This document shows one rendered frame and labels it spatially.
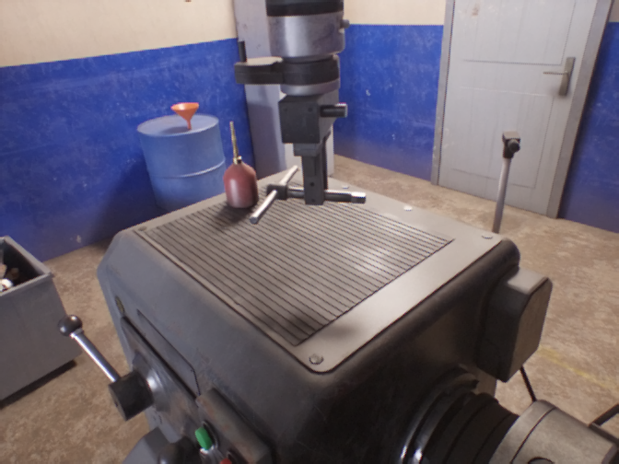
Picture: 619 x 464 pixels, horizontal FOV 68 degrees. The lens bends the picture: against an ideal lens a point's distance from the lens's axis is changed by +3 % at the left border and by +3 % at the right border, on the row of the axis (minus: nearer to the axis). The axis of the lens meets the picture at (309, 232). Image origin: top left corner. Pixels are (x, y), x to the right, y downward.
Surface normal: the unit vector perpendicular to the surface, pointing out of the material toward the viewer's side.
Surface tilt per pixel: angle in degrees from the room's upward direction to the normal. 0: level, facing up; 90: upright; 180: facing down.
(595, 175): 90
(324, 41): 90
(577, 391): 0
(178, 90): 90
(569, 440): 7
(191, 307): 45
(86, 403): 0
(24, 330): 90
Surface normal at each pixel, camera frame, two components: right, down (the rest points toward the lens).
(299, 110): -0.23, 0.48
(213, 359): -0.57, -0.36
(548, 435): -0.04, -0.88
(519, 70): -0.74, 0.37
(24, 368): 0.74, 0.29
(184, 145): 0.33, 0.44
